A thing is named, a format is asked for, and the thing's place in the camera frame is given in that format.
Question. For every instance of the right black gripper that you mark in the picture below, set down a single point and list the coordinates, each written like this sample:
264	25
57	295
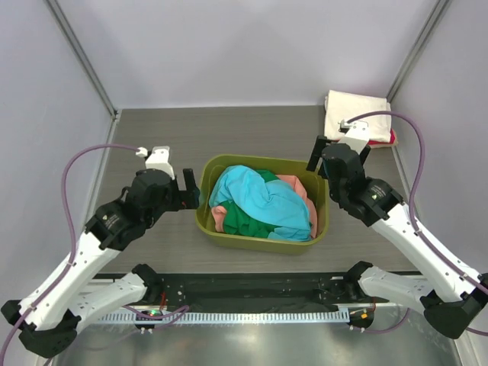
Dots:
321	142

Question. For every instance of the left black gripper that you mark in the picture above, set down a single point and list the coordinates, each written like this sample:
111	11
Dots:
186	199

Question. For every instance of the olive green plastic bin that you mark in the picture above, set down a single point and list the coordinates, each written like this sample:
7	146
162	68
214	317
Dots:
317	190

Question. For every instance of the light blue t shirt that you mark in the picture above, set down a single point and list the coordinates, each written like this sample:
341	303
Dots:
296	217

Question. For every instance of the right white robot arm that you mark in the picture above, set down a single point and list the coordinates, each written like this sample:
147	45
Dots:
451	294

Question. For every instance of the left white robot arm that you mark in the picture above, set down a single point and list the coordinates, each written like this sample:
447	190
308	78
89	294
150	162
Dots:
48	321

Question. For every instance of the salmon pink t shirt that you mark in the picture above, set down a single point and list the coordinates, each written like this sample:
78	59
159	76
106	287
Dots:
230	219

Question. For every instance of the folded cream t shirt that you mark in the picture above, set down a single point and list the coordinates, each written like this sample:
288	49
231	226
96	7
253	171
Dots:
344	106

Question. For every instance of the folded red t shirt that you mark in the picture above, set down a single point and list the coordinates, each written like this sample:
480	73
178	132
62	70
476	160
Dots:
382	139

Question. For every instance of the green t shirt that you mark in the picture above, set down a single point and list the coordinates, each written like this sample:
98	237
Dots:
253	202

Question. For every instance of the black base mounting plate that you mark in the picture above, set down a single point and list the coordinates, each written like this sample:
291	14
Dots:
239	291

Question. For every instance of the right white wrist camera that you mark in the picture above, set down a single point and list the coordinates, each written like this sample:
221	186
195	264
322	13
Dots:
356	135

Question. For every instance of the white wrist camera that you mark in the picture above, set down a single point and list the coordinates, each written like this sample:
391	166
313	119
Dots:
356	135
157	158

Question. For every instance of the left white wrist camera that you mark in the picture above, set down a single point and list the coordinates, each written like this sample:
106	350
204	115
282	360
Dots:
157	158

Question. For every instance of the white slotted cable duct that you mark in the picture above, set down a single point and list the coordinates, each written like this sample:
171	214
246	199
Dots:
125	317

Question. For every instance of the right aluminium frame post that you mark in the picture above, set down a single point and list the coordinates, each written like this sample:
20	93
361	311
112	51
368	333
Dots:
425	34

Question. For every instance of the aluminium frame post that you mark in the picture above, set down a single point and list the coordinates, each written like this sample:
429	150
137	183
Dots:
80	54
425	34

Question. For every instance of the left aluminium frame post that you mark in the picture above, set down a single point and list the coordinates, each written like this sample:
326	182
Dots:
80	54

